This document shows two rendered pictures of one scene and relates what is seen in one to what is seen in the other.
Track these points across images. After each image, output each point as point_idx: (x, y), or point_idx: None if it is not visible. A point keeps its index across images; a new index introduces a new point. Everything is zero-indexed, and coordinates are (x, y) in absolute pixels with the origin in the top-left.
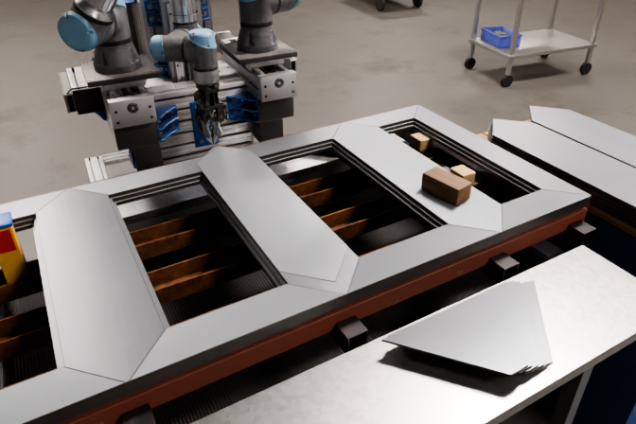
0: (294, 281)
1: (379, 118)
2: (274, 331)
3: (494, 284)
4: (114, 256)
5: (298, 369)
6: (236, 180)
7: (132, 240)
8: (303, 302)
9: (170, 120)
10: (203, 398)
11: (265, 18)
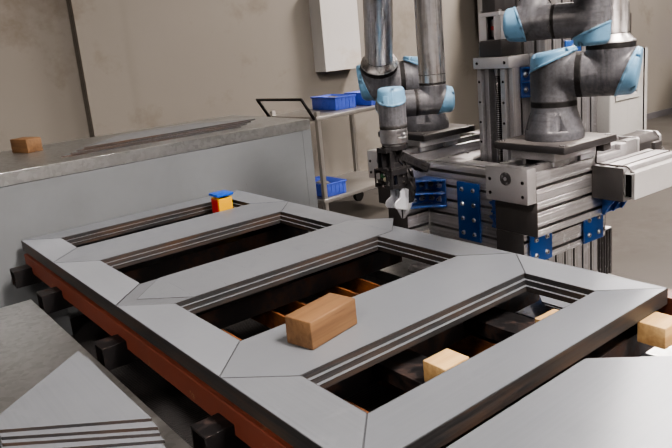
0: (142, 285)
1: (558, 270)
2: (91, 297)
3: None
4: (191, 231)
5: (168, 403)
6: (320, 237)
7: (222, 235)
8: (111, 292)
9: (431, 192)
10: (143, 366)
11: (544, 96)
